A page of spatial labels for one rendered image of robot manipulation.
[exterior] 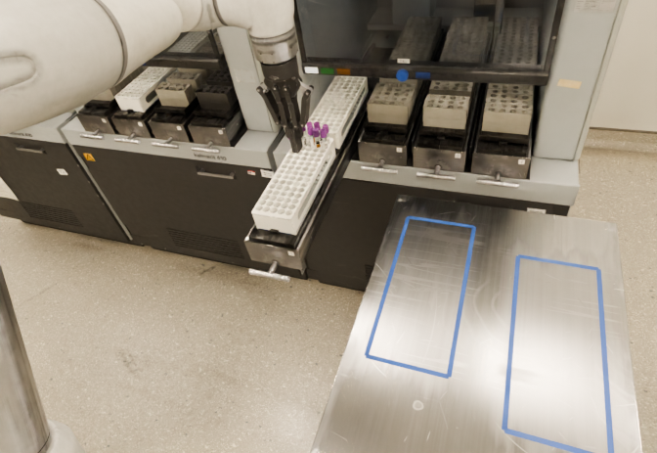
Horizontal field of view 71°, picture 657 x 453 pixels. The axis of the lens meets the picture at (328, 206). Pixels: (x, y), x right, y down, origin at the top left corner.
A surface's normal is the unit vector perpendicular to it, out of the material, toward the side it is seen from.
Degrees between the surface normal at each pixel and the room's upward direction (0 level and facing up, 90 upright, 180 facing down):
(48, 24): 63
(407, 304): 0
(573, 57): 90
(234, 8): 92
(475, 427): 0
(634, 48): 90
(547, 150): 90
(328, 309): 0
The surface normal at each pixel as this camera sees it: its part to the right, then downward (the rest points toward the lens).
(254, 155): -0.33, 0.69
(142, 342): -0.13, -0.71
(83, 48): 0.95, 0.04
